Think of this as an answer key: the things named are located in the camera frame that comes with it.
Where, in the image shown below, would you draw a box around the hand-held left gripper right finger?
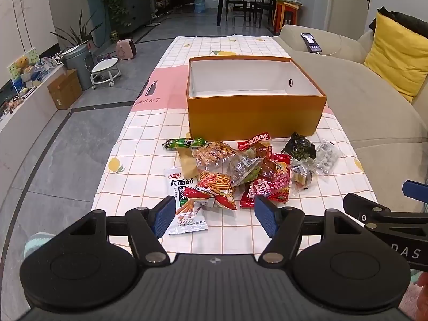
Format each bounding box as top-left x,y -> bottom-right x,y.
254,194 -> 363,265

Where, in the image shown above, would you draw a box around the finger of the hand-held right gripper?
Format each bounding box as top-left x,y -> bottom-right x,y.
343,193 -> 392,223
403,181 -> 428,204

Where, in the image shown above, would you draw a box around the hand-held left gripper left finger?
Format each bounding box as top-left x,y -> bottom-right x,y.
62,196 -> 177,265

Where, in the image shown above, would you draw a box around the clear packet of orange nuts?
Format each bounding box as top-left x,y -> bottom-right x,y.
192,141 -> 238,171

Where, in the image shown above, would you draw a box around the red packet of brown meat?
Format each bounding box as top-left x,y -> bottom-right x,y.
237,131 -> 274,161

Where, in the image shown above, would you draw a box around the orange cardboard box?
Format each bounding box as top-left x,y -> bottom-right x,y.
186,55 -> 327,140

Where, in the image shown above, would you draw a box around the red packet of stick snacks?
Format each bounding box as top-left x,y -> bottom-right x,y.
182,170 -> 238,211

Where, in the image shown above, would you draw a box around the person's right hand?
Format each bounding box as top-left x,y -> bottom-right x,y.
415,269 -> 428,321

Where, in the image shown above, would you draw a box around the white spicy strip packet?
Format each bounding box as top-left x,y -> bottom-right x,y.
164,167 -> 208,235

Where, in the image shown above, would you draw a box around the beige snack packet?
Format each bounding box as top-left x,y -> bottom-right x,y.
177,147 -> 198,179

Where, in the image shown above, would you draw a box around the round yellow pastry packet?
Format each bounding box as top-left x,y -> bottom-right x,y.
289,159 -> 318,191

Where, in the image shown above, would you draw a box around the clear packet of white balls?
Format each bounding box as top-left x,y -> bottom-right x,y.
314,139 -> 342,176

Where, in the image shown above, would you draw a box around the small red snack packet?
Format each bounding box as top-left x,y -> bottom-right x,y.
269,153 -> 292,178

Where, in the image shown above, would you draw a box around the checkered fruit print tablecloth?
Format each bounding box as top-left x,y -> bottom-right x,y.
91,34 -> 380,255

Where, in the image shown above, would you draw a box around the green sausage stick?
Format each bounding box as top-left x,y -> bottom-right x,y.
163,137 -> 206,151

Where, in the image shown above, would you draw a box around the black green snack packet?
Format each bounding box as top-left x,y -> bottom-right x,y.
280,132 -> 317,160

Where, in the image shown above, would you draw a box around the beige sofa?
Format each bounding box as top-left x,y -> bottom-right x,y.
272,23 -> 428,215

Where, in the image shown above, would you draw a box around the teal fuzzy slipper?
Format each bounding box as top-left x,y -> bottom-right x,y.
23,232 -> 53,259

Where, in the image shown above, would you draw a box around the yellow pillow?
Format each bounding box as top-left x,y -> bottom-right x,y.
364,12 -> 428,102

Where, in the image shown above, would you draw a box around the brown cardboard box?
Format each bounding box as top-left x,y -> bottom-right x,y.
47,69 -> 83,110

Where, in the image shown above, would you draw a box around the white round rolling stool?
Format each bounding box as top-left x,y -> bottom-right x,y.
90,58 -> 121,90

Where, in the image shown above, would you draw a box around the pink space heater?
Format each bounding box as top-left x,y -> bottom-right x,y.
115,39 -> 138,61

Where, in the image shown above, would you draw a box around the black smartphone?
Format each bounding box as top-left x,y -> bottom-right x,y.
300,33 -> 322,53

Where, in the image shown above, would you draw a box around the grey trash bin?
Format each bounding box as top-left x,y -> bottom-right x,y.
62,43 -> 96,91

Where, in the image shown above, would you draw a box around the dark cloth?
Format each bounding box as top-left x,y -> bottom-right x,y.
369,7 -> 428,33

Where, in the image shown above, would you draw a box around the white low cabinet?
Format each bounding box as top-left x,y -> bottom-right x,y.
0,63 -> 67,134

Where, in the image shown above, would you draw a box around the long leaf potted plant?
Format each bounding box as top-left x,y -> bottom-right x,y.
50,10 -> 102,51

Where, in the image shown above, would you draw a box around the stacked red orange stools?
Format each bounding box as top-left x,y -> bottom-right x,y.
272,1 -> 301,36

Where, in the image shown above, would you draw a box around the white door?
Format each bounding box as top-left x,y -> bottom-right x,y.
324,0 -> 373,36

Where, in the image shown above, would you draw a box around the teddy bear picture board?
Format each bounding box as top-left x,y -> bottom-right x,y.
7,49 -> 38,82

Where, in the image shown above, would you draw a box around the dark drawer cabinet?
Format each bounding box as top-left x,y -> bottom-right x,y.
115,0 -> 154,34

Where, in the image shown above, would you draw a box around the white charging cable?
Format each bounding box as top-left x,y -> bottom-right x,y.
319,35 -> 348,56

